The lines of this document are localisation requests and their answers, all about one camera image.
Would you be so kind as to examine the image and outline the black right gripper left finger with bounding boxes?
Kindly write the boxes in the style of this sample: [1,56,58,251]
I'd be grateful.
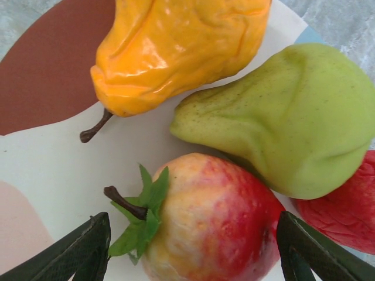
[0,212,112,281]

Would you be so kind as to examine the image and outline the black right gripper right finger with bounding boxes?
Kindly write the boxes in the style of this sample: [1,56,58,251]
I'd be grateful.
[277,210,375,281]

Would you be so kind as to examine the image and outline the red toy fruit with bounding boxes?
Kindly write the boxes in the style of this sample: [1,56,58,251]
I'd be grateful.
[294,149,375,255]

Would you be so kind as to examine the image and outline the red yellow toy apple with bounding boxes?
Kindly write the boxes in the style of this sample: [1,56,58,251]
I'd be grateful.
[104,152,287,281]

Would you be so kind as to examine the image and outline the green toy pear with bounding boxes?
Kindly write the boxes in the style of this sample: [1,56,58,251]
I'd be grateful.
[169,43,375,200]

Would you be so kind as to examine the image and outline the orange toy pear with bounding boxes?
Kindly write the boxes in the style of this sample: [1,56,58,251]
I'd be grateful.
[79,0,272,144]

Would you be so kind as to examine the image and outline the white patterned plate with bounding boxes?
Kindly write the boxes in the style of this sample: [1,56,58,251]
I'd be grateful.
[0,0,375,281]

